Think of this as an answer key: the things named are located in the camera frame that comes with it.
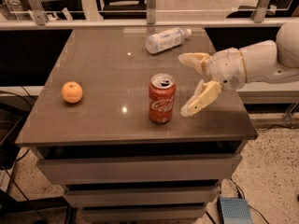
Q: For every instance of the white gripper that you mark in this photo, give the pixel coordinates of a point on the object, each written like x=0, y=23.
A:
x=224, y=67

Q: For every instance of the red coke can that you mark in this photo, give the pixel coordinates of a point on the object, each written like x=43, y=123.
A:
x=162, y=89

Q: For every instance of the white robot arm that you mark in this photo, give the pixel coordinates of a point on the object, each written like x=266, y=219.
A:
x=271, y=61

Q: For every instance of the clear plastic water bottle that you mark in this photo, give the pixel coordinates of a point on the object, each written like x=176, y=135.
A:
x=167, y=39

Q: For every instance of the grey drawer cabinet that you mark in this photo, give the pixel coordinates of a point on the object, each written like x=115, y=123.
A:
x=111, y=120

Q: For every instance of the black office chair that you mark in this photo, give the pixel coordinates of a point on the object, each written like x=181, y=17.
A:
x=122, y=9

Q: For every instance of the orange fruit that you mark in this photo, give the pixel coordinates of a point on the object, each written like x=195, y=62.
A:
x=72, y=92

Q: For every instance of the blue perforated box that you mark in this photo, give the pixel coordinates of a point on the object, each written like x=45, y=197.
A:
x=234, y=211

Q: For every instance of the bottom grey drawer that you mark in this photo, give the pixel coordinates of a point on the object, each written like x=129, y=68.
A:
x=142, y=214

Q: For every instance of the grey drawer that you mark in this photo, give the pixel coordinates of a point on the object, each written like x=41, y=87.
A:
x=142, y=214
x=131, y=197
x=139, y=169

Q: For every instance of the middle grey drawer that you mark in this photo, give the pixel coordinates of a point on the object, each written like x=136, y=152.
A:
x=131, y=197

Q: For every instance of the top grey drawer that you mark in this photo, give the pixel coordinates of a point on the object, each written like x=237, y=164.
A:
x=139, y=169

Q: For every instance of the glass railing panel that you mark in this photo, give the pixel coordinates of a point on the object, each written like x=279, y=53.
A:
x=24, y=14

